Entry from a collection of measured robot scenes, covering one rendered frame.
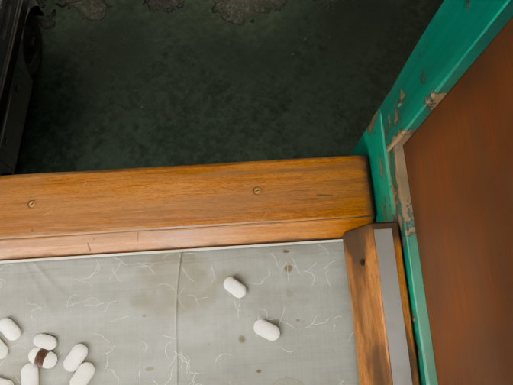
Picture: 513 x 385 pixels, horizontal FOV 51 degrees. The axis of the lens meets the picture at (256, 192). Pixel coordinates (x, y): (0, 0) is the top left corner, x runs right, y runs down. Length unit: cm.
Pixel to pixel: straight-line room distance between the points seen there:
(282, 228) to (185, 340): 20
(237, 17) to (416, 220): 124
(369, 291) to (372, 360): 8
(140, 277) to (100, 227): 9
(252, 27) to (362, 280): 121
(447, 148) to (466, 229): 8
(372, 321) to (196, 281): 25
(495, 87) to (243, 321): 46
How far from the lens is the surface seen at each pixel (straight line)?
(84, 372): 77
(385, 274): 67
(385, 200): 74
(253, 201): 76
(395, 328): 67
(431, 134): 61
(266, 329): 74
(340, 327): 78
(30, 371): 79
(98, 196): 79
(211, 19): 179
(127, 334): 78
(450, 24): 53
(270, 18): 179
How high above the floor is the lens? 150
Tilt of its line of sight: 75 degrees down
